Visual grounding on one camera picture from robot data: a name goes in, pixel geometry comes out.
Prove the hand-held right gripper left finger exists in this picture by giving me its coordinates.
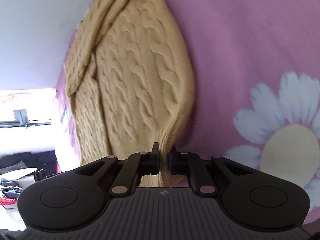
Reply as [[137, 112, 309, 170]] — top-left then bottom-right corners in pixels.
[[75, 142, 160, 196]]

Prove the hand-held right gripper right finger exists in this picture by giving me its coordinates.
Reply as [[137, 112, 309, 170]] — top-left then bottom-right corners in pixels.
[[169, 145, 253, 198]]

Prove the yellow cable-knit cardigan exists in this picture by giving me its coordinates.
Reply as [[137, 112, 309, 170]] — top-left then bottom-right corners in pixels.
[[64, 0, 195, 188]]

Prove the dark cloth pile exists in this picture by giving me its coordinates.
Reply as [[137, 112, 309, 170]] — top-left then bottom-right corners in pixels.
[[0, 150, 58, 178]]

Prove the white paper bag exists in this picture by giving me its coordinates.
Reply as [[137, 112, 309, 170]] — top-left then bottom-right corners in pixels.
[[0, 167, 38, 188]]

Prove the white sheer curtain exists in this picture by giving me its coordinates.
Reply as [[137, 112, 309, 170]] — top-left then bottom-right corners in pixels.
[[0, 89, 56, 153]]

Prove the pink floral bedsheet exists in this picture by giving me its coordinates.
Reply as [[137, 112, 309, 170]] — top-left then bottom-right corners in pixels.
[[53, 0, 320, 224]]

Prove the window frame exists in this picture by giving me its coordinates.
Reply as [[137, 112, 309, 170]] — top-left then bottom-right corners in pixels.
[[0, 109, 52, 130]]

